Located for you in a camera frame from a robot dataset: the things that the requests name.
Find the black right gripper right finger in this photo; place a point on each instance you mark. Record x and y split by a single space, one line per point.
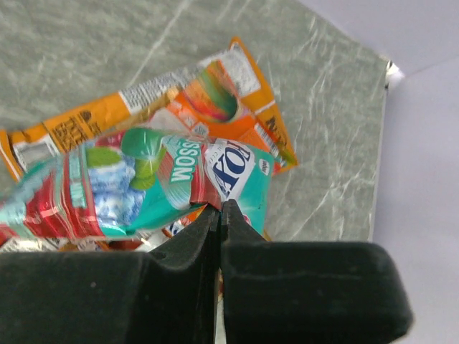
308 292

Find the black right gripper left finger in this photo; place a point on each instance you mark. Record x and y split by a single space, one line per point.
168 295

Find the teal candy snack pack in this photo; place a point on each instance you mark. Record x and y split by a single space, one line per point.
136 179

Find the orange chip bag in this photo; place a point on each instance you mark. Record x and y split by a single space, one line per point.
21 149

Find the orange cracker snack pack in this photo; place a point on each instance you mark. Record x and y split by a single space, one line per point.
210 106

